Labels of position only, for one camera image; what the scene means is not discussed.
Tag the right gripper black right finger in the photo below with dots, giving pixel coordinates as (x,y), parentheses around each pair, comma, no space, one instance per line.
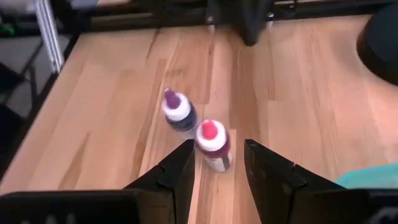
(267,177)

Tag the silver aluminium bracket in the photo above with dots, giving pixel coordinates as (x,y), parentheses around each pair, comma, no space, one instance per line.
(49,37)

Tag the large pink-capped colouring bottle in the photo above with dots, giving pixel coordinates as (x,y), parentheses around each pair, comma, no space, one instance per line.
(213,140)

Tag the large purple-capped colouring bottle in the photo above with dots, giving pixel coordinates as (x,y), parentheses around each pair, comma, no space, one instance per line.
(180,113)

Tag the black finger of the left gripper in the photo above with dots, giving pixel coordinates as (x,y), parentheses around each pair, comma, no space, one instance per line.
(262,18)
(248,18)

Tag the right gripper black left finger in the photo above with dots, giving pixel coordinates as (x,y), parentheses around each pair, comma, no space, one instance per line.
(180,174)

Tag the black aluminium table frame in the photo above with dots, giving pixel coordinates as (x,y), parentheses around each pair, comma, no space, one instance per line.
(155,15)

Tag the white globe lamp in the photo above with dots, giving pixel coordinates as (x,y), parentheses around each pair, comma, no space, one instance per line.
(382,46)

